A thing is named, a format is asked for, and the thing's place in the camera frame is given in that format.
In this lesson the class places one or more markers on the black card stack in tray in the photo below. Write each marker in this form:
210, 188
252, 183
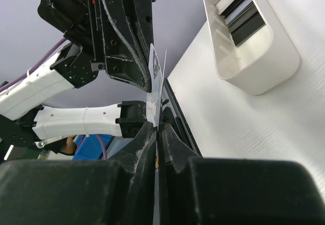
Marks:
241, 17

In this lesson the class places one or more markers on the blue bin in background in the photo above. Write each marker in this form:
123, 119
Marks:
88, 148

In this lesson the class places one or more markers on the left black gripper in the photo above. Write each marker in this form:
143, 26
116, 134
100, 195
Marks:
104, 35

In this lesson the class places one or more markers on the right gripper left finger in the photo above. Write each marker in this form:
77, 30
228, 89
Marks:
119, 190

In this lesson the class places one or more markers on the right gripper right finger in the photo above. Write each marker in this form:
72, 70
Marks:
197, 190

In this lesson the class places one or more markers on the white oblong tray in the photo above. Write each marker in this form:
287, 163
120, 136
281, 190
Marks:
264, 60

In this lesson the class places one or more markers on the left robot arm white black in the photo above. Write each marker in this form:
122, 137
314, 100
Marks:
27, 120

